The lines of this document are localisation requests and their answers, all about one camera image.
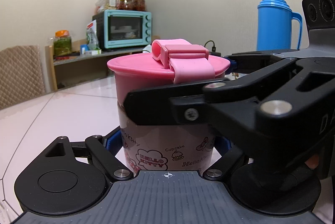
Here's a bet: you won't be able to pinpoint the Hello Kitty thermos jar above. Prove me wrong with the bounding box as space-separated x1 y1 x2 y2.
117 105 221 174

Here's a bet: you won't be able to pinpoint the pink jar lid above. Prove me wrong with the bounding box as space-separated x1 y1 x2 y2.
107 39 231 106

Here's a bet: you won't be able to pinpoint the person's right hand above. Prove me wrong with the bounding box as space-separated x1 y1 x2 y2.
305 155 320 170

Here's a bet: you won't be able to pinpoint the blue thermos flask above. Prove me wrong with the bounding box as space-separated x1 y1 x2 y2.
257 0 303 51

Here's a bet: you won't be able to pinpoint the wooden side shelf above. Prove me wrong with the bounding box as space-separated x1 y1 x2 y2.
41 39 149 92

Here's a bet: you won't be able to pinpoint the quilted beige chair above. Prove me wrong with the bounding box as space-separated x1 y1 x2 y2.
1 45 45 109

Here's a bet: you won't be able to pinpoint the teal toaster oven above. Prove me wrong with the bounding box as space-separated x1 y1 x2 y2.
92 10 152 51

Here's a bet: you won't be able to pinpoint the glass jar dark red contents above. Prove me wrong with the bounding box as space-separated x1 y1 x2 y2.
132 0 146 11

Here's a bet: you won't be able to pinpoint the green white packet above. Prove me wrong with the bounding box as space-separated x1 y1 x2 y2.
86 20 100 50

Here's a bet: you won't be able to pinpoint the orange lid pickle jar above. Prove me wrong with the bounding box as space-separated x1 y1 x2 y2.
53 30 72 57

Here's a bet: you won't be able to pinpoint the glass jar white contents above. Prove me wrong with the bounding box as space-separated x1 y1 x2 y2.
104 0 116 10

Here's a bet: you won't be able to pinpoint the black charger cable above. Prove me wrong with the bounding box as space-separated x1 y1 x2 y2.
203 40 220 56

